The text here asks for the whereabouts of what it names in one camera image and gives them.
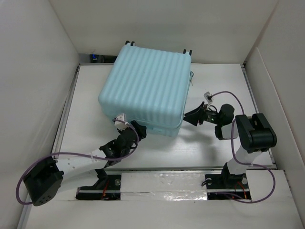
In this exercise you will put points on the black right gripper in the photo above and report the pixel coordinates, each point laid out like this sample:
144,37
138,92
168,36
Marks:
195,115

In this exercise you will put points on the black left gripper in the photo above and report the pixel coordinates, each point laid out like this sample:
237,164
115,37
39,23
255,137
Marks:
140,129

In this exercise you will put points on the light blue hardshell suitcase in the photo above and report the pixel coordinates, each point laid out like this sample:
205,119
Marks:
149,86

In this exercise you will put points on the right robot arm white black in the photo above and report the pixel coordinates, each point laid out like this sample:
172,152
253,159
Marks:
255,134

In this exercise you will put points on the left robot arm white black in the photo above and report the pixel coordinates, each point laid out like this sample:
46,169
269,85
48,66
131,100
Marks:
42,180

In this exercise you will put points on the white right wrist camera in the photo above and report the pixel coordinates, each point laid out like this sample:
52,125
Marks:
208,97

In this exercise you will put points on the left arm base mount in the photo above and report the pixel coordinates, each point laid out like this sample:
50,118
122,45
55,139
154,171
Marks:
106,188

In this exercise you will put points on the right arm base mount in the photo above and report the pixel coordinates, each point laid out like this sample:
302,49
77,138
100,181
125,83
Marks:
226,186

